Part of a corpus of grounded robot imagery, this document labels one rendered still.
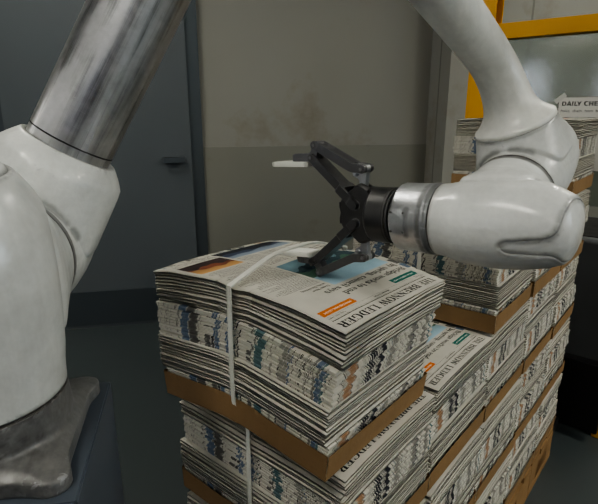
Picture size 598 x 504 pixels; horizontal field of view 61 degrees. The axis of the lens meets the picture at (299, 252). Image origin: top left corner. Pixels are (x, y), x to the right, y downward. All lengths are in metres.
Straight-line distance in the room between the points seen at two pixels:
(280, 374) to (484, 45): 0.48
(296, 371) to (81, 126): 0.40
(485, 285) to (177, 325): 0.67
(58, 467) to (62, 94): 0.39
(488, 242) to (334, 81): 2.78
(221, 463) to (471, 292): 0.64
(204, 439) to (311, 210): 2.48
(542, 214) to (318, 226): 2.83
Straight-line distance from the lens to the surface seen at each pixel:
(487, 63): 0.67
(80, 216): 0.63
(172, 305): 0.86
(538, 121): 0.70
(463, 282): 1.20
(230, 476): 0.96
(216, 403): 0.84
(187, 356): 0.86
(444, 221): 0.60
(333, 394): 0.66
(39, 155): 0.63
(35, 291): 0.49
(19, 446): 0.53
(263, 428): 0.78
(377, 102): 3.39
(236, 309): 0.74
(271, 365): 0.72
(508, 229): 0.58
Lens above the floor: 1.31
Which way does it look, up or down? 16 degrees down
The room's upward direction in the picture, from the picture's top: straight up
